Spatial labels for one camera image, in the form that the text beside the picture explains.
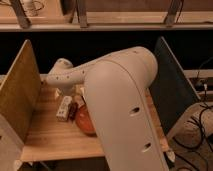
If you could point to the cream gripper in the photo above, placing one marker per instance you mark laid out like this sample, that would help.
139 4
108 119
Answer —
61 93

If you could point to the orange ceramic bowl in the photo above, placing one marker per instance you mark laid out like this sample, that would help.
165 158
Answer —
83 121

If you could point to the wooden shelf rail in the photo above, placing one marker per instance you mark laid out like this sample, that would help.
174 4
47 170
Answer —
107 15

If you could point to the left wooden side panel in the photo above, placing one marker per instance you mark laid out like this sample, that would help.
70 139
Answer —
19 92

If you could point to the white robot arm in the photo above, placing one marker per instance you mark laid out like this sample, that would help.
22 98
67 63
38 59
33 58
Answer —
114 91

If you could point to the right dark side panel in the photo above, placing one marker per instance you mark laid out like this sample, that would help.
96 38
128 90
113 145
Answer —
173 95

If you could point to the white container on shelf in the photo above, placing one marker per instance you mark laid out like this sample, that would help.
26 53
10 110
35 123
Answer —
30 8

